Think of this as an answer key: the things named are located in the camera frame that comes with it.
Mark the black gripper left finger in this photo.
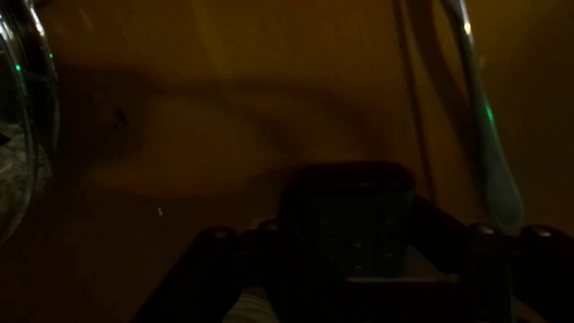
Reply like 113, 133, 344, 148
131, 221, 287, 323

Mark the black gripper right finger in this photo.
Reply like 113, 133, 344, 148
410, 198, 574, 323

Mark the black remote control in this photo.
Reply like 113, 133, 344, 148
279, 162, 414, 323

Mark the silver metal fork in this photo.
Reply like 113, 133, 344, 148
441, 0, 525, 230

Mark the clear stemless glass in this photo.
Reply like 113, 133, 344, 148
0, 0, 61, 243

